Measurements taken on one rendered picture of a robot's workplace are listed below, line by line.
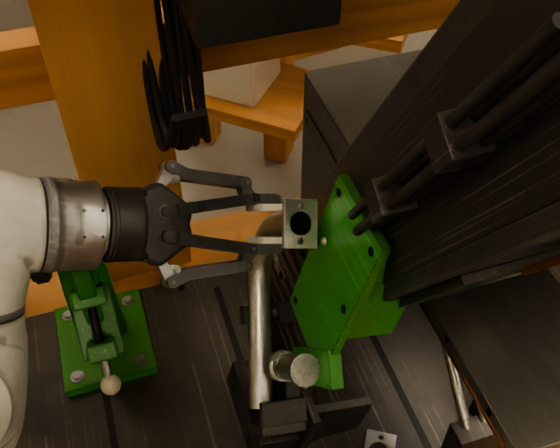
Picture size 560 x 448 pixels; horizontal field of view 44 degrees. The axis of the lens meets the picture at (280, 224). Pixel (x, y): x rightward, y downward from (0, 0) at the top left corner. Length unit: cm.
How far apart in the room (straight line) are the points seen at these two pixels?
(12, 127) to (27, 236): 239
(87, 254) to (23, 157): 220
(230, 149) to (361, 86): 183
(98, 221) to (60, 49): 29
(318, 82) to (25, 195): 44
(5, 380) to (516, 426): 49
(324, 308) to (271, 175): 184
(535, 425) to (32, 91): 75
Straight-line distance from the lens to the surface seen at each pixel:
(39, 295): 119
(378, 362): 104
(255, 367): 90
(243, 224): 123
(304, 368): 81
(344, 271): 74
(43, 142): 290
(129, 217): 68
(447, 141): 46
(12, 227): 64
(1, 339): 67
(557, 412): 79
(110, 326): 98
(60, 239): 65
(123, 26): 88
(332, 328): 78
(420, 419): 101
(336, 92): 91
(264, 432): 90
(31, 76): 101
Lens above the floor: 178
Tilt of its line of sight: 47 degrees down
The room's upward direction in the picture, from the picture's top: straight up
